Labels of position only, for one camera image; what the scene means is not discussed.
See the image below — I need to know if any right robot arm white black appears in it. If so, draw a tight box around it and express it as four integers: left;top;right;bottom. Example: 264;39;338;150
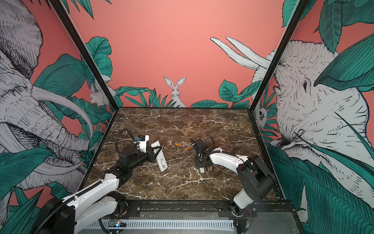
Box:
190;139;276;216

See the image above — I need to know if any white slotted cable duct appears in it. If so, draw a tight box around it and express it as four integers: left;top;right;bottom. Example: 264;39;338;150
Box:
102;219;236;231

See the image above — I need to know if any right black frame post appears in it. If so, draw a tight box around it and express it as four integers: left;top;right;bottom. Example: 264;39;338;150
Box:
249;0;309;113

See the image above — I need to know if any left black frame post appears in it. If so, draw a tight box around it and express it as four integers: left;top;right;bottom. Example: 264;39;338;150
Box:
49;0;119;112

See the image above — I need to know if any white remote control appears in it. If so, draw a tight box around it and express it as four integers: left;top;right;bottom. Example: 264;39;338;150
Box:
151;141;168;172

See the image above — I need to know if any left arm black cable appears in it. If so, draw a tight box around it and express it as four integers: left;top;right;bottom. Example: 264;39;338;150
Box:
114;128;136;156

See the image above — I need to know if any black frame post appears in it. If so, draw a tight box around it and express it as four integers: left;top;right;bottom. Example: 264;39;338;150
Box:
249;0;309;113
49;0;119;112

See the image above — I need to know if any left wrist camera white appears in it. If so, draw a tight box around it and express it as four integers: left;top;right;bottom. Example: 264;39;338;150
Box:
134;135;149;153

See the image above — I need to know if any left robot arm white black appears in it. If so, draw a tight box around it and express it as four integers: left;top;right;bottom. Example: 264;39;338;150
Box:
32;145;163;234

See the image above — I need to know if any black mounting rail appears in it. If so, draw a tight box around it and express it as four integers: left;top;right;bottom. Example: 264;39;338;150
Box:
121;199;296;218

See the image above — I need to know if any small circuit board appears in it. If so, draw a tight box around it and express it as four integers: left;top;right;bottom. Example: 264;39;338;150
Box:
108;220;127;229

